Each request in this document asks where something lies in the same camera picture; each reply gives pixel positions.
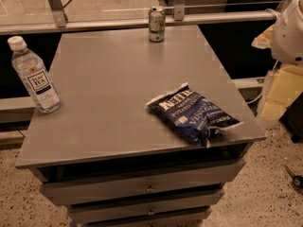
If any yellow foam block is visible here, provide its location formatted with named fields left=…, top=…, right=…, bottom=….
left=259, top=64, right=303, bottom=121

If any clear tea bottle white cap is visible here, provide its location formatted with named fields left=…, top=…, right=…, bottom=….
left=8, top=36, right=61, bottom=114

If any top grey drawer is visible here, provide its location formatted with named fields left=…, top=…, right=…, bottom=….
left=40, top=158, right=245, bottom=205

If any bottom grey drawer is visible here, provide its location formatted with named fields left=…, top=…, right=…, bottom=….
left=82, top=207, right=212, bottom=227

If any green white soda can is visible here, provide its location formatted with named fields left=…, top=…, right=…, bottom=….
left=149, top=6, right=166, bottom=43

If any grey drawer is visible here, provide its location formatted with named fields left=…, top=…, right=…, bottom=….
left=40, top=158, right=245, bottom=205
left=82, top=207, right=212, bottom=227
left=68, top=189, right=224, bottom=223

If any black caster wheel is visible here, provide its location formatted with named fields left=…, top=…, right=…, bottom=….
left=284, top=166, right=303, bottom=189

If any metal guard rail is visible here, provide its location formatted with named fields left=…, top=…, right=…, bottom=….
left=0, top=0, right=279, bottom=35

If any middle grey drawer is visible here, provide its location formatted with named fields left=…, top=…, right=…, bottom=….
left=68, top=189, right=224, bottom=223

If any blue potato chip bag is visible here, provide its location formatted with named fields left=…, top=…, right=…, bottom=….
left=146, top=82, right=242, bottom=148

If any grey drawer cabinet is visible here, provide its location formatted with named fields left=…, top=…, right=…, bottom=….
left=14, top=25, right=268, bottom=227

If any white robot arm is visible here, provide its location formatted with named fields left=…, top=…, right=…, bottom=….
left=251, top=0, right=303, bottom=66

